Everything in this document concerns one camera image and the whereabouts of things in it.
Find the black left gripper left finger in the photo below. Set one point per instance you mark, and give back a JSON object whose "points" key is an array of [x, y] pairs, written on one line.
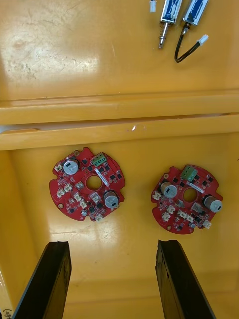
{"points": [[47, 281]]}

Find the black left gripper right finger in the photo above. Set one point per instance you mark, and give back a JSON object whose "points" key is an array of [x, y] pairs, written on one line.
{"points": [[179, 286]]}

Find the metal solenoid with blue label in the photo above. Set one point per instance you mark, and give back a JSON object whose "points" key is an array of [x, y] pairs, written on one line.
{"points": [[196, 12], [169, 12]]}

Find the yellow-orange plastic bin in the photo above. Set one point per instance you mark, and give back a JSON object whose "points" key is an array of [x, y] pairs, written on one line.
{"points": [[129, 251], [74, 54]]}

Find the round red circuit board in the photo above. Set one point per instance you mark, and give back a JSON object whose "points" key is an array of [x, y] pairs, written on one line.
{"points": [[74, 207], [179, 224]]}

